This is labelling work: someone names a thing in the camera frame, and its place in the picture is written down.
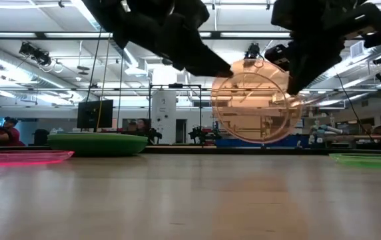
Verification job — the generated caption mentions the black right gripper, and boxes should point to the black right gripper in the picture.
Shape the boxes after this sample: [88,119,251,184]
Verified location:
[272,0,348,96]

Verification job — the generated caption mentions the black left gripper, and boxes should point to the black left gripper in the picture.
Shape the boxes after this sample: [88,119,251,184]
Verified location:
[112,9,234,78]

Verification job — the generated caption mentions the orange translucent plastic plate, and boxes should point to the orange translucent plastic plate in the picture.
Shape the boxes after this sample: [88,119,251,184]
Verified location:
[210,59,305,145]

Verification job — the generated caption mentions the green translucent plastic plate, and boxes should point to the green translucent plastic plate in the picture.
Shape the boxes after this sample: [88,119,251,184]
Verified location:
[329,153,381,170]

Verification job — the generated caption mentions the white cabinet pillar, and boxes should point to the white cabinet pillar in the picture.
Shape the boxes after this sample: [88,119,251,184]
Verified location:
[151,89,178,145]

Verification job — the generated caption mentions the person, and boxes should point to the person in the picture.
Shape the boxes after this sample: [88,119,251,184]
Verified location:
[0,116,26,147]
[135,118,149,133]

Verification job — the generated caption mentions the row of blue bins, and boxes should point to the row of blue bins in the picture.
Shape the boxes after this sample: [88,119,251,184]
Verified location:
[215,135,311,149]

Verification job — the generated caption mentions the long wooden bench top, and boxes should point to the long wooden bench top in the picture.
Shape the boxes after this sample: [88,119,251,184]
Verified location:
[323,134,381,141]

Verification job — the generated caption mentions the black table edge strip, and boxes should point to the black table edge strip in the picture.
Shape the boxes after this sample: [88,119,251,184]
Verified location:
[0,145,381,156]

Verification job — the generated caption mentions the black computer monitor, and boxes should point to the black computer monitor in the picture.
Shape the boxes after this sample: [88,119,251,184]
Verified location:
[77,99,115,129]

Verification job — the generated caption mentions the green bowl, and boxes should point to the green bowl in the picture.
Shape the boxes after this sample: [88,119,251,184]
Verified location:
[47,132,149,158]

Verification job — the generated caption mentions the black office chair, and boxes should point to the black office chair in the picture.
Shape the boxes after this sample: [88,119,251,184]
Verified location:
[31,128,51,147]

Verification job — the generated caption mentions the pink translucent plastic plate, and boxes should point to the pink translucent plastic plate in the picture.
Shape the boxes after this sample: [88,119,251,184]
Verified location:
[0,149,75,167]

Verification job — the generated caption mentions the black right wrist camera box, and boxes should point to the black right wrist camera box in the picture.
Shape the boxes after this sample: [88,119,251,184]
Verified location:
[264,44,292,65]

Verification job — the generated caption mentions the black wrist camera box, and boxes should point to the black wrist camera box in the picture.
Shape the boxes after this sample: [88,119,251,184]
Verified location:
[169,0,210,30]
[264,44,292,65]

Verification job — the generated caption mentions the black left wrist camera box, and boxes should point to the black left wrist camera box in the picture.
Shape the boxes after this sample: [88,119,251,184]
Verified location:
[169,0,210,30]

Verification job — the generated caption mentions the black hanging ceiling camera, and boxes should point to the black hanging ceiling camera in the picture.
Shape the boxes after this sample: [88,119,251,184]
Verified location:
[244,42,261,60]

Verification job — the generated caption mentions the long black drooping cable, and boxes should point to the long black drooping cable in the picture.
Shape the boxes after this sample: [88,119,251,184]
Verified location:
[336,73,375,141]

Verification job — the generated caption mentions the black hanging cable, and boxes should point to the black hanging cable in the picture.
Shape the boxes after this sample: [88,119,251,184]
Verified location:
[116,49,125,129]
[85,28,103,101]

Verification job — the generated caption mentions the black overhead frame bar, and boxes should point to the black overhead frame bar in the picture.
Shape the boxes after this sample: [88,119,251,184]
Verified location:
[0,31,381,41]

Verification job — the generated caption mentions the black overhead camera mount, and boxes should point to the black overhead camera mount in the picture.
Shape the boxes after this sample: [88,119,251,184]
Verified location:
[18,41,53,67]

